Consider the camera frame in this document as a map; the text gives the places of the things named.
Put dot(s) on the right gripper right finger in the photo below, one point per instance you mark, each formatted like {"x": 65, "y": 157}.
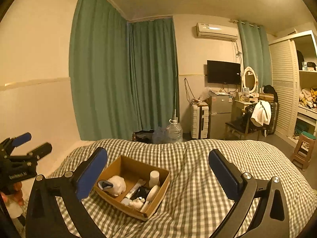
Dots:
{"x": 271, "y": 216}

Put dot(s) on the large water bottle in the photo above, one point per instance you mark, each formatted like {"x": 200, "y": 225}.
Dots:
{"x": 174, "y": 131}

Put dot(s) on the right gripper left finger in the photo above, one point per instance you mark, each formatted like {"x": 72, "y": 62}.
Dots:
{"x": 44, "y": 218}

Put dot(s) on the green window curtain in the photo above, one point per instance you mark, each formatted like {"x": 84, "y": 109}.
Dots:
{"x": 255, "y": 50}

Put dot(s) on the white towel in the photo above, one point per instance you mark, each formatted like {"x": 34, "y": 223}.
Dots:
{"x": 261, "y": 114}

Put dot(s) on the wooden stool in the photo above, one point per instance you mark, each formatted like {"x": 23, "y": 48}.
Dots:
{"x": 304, "y": 150}

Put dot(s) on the white bottle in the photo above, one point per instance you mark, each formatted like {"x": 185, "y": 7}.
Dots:
{"x": 154, "y": 179}

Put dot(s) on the air conditioner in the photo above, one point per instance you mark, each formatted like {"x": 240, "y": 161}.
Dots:
{"x": 216, "y": 32}

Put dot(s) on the white round jar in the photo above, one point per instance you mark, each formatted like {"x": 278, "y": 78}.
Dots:
{"x": 153, "y": 192}

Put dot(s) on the grey mini fridge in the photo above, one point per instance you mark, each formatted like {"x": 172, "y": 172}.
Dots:
{"x": 220, "y": 108}

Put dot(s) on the white wardrobe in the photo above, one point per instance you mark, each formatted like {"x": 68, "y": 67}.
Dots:
{"x": 289, "y": 79}

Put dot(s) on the dressing table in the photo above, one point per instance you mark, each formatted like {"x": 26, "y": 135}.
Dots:
{"x": 241, "y": 109}

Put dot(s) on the oval vanity mirror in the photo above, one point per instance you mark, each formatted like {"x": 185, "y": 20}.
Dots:
{"x": 249, "y": 80}

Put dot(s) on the cardboard box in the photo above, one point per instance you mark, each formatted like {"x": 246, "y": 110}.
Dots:
{"x": 132, "y": 170}

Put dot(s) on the black chair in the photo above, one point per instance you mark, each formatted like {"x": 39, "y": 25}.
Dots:
{"x": 243, "y": 132}

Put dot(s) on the white knit glove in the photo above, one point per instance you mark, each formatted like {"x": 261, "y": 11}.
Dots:
{"x": 114, "y": 186}

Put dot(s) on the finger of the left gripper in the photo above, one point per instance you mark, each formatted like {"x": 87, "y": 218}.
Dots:
{"x": 40, "y": 151}
{"x": 20, "y": 140}

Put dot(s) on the white suitcase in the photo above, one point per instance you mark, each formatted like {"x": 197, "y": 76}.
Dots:
{"x": 199, "y": 120}

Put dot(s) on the wall television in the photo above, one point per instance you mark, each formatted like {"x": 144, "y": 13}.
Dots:
{"x": 222, "y": 72}

